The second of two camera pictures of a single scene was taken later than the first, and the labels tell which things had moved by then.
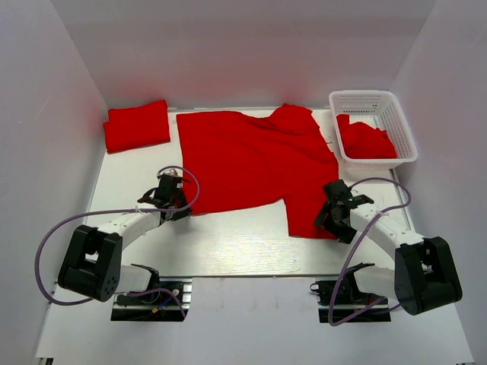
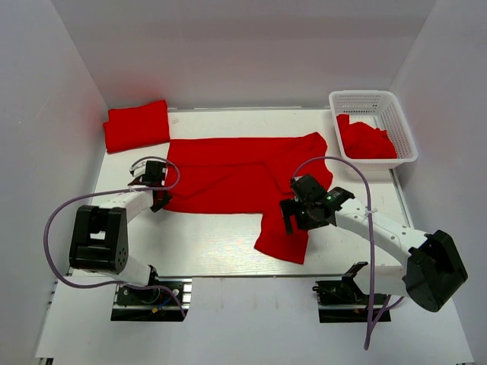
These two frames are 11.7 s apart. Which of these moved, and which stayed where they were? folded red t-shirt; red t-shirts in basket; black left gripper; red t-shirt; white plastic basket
Moved: red t-shirt; black left gripper
Stayed: white plastic basket; folded red t-shirt; red t-shirts in basket
